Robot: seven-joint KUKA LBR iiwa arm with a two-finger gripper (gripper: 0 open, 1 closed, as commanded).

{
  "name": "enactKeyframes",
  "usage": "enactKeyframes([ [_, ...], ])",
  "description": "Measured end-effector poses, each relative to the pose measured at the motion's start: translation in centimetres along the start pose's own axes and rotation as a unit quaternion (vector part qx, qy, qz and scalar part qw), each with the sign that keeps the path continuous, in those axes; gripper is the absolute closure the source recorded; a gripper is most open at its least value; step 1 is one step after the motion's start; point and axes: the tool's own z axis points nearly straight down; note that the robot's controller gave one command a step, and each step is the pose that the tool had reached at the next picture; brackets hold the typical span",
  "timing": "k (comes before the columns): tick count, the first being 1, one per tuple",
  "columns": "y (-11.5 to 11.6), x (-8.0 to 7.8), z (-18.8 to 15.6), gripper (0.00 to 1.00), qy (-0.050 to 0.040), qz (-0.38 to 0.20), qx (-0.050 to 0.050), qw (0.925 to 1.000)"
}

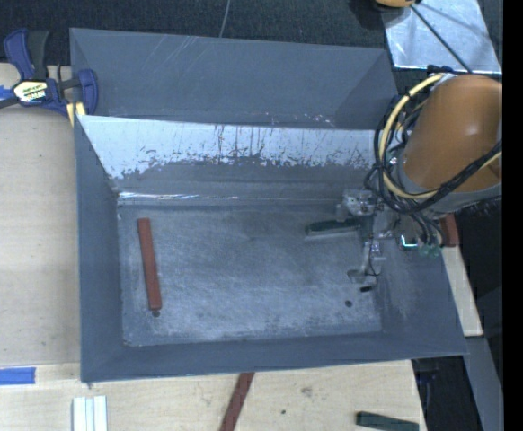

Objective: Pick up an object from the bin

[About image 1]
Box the grey metal bin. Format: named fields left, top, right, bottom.
left=68, top=27, right=470, bottom=383

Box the red-brown flat block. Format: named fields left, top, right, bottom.
left=137, top=217, right=164, bottom=312
left=439, top=213, right=462, bottom=248
left=218, top=372, right=256, bottom=431

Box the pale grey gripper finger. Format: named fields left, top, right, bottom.
left=305, top=189, right=377, bottom=242
left=347, top=240, right=387, bottom=285

